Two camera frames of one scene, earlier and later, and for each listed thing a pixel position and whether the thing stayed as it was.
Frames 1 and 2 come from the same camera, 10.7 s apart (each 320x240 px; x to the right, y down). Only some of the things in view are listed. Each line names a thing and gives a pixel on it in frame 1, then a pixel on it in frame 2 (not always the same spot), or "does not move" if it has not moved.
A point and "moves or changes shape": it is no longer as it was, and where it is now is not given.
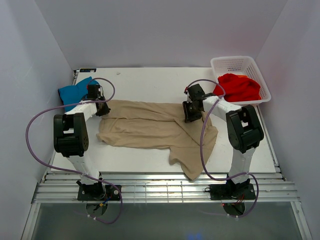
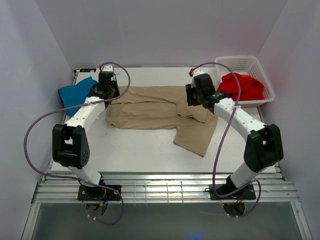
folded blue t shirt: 75,93 does not move
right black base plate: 231,191 does not move
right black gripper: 191,113 -> 189,95
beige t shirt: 158,124 moves or changes shape
